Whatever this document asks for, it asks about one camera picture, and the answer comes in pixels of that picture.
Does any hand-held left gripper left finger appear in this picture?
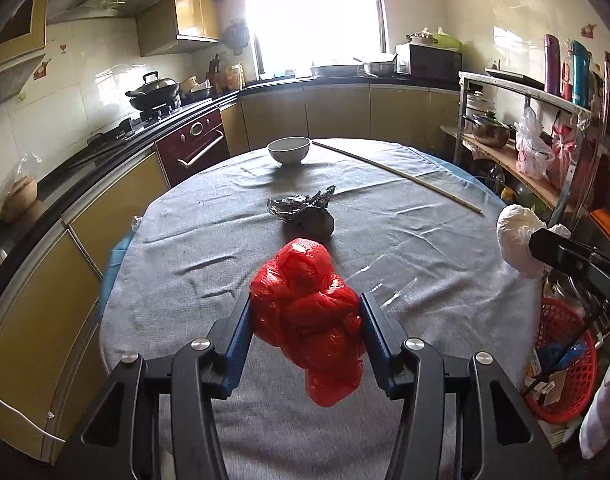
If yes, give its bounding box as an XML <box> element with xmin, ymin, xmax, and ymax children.
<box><xmin>60</xmin><ymin>290</ymin><xmax>252</xmax><ymax>480</ymax></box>

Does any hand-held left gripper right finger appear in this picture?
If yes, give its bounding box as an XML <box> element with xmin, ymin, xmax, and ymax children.
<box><xmin>360</xmin><ymin>291</ymin><xmax>566</xmax><ymax>480</ymax></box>

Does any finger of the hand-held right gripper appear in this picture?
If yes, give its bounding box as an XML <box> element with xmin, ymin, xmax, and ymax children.
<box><xmin>529</xmin><ymin>227</ymin><xmax>610</xmax><ymax>306</ymax></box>

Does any white plastic bag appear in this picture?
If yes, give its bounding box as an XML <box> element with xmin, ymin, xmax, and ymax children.
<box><xmin>514</xmin><ymin>107</ymin><xmax>556</xmax><ymax>181</ymax></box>
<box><xmin>496</xmin><ymin>204</ymin><xmax>570</xmax><ymax>280</ymax></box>

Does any red plastic bag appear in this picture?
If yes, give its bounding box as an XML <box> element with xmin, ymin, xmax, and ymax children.
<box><xmin>249</xmin><ymin>237</ymin><xmax>368</xmax><ymax>407</ymax></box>

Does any red plastic basket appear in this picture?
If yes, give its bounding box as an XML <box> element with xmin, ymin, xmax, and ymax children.
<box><xmin>522</xmin><ymin>297</ymin><xmax>598</xmax><ymax>425</ymax></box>

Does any silver foil wrapper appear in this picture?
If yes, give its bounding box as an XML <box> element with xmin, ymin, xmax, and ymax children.
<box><xmin>266</xmin><ymin>185</ymin><xmax>337</xmax><ymax>222</ymax></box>

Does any person's right forearm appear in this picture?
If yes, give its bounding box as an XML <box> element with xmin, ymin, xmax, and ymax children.
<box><xmin>579</xmin><ymin>367</ymin><xmax>610</xmax><ymax>461</ymax></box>

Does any grey tablecloth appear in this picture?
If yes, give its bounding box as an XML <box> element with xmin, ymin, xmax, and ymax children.
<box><xmin>99</xmin><ymin>137</ymin><xmax>543</xmax><ymax>480</ymax></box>

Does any metal storage rack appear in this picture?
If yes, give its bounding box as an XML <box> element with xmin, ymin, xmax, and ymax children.
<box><xmin>455</xmin><ymin>70</ymin><xmax>610</xmax><ymax>241</ymax></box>

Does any pink hanging plastic bag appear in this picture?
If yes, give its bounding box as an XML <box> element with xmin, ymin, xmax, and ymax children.
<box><xmin>550</xmin><ymin>125</ymin><xmax>583</xmax><ymax>191</ymax></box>

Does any white hanging plastic bag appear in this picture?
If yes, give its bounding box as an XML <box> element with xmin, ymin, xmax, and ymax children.
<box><xmin>514</xmin><ymin>107</ymin><xmax>556</xmax><ymax>181</ymax></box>

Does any long thin wooden stick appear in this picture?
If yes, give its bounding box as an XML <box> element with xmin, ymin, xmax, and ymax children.
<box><xmin>312</xmin><ymin>141</ymin><xmax>484</xmax><ymax>213</ymax></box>

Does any steel pot with lid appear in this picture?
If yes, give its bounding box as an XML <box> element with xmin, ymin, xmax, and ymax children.
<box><xmin>470</xmin><ymin>112</ymin><xmax>513</xmax><ymax>148</ymax></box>

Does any stack of white plates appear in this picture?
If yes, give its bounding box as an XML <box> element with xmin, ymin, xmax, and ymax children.
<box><xmin>465</xmin><ymin>92</ymin><xmax>498</xmax><ymax>121</ymax></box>

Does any teal thermos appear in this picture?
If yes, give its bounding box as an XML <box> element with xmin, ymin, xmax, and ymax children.
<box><xmin>570</xmin><ymin>40</ymin><xmax>590</xmax><ymax>108</ymax></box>

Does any black flat tray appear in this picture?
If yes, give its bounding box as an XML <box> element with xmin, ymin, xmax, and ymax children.
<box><xmin>486</xmin><ymin>69</ymin><xmax>546</xmax><ymax>92</ymax></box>

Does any purple thermos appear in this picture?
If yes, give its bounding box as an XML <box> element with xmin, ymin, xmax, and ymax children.
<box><xmin>543</xmin><ymin>34</ymin><xmax>562</xmax><ymax>96</ymax></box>

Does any white ceramic bowl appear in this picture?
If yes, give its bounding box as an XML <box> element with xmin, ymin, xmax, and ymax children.
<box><xmin>267</xmin><ymin>136</ymin><xmax>312</xmax><ymax>167</ymax></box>

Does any dark red oven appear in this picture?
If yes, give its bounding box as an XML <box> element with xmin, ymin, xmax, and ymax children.
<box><xmin>155</xmin><ymin>109</ymin><xmax>231</xmax><ymax>188</ymax></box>

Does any yellow base cabinet run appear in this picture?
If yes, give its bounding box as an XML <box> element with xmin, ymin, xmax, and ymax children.
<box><xmin>0</xmin><ymin>82</ymin><xmax>463</xmax><ymax>461</ymax></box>

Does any black microwave oven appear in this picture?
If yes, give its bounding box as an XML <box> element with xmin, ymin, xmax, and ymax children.
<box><xmin>396</xmin><ymin>42</ymin><xmax>463</xmax><ymax>81</ymax></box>

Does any black gas stove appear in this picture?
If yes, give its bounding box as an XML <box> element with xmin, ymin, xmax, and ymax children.
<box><xmin>88</xmin><ymin>102</ymin><xmax>183</xmax><ymax>141</ymax></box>

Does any green bag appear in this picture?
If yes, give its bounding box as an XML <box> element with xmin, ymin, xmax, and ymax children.
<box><xmin>430</xmin><ymin>32</ymin><xmax>462</xmax><ymax>51</ymax></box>

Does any black wok with lid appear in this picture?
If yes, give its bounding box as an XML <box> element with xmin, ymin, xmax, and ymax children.
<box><xmin>125</xmin><ymin>72</ymin><xmax>181</xmax><ymax>111</ymax></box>

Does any round metal basin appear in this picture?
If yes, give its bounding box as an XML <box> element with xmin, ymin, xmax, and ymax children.
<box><xmin>310</xmin><ymin>62</ymin><xmax>366</xmax><ymax>79</ymax></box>

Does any window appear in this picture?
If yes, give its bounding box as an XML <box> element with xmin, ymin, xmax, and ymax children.
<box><xmin>242</xmin><ymin>0</ymin><xmax>388</xmax><ymax>81</ymax></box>

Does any thin black cord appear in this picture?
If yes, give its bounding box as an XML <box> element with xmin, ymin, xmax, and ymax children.
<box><xmin>524</xmin><ymin>305</ymin><xmax>603</xmax><ymax>393</ymax></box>

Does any metal pan with handle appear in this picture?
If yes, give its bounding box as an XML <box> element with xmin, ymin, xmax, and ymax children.
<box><xmin>362</xmin><ymin>59</ymin><xmax>398</xmax><ymax>77</ymax></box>

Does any dark wall fan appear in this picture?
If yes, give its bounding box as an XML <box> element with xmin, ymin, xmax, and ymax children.
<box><xmin>222</xmin><ymin>20</ymin><xmax>251</xmax><ymax>53</ymax></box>

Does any yellow framed wall cabinet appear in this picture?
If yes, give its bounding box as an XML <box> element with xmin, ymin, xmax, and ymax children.
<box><xmin>0</xmin><ymin>0</ymin><xmax>53</xmax><ymax>81</ymax></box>

